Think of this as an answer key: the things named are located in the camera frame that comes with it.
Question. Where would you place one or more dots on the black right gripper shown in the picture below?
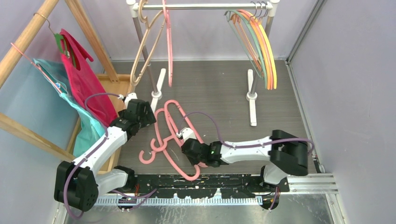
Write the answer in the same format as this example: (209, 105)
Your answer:
(193, 161)

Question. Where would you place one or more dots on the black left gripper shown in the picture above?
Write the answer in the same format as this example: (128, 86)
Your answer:
(148, 118)

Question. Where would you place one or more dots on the grey-green thin hanger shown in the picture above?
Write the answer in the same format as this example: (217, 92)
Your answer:
(261, 52)

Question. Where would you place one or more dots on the thin pink hanger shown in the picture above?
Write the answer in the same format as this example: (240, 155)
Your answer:
(253, 46)
(37, 66)

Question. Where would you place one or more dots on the yellow thin hanger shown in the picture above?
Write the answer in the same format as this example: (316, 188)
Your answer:
(260, 51)

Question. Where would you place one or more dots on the orange thin hanger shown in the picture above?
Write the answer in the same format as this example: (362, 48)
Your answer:
(266, 52)

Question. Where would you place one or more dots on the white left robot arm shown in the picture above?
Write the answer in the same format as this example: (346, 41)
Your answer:
(78, 183)

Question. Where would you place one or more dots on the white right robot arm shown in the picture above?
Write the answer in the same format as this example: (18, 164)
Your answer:
(284, 153)

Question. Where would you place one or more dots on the red garment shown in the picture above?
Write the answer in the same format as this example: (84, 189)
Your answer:
(84, 82)

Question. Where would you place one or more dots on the teal garment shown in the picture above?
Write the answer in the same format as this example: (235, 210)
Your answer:
(91, 129)

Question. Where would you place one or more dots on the white metal clothes rack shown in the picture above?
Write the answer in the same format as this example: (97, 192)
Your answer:
(144, 17)

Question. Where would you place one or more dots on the green hanger with metal hook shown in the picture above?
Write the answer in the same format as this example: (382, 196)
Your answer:
(60, 41)

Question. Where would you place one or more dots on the thin pink hanger on wood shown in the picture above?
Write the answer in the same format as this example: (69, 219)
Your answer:
(37, 66)

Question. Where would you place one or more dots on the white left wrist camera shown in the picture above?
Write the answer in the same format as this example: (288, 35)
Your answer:
(126, 99)

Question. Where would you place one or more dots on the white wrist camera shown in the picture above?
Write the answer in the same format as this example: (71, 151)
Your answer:
(126, 99)
(185, 134)

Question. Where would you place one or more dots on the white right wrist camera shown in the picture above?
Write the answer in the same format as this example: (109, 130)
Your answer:
(185, 134)

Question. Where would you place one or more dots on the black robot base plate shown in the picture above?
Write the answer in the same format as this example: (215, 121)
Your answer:
(229, 186)

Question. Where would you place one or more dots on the slotted cable duct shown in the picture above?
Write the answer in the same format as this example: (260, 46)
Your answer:
(110, 200)

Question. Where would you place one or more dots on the wooden clothes rack frame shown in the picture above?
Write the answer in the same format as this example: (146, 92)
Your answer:
(13, 56)

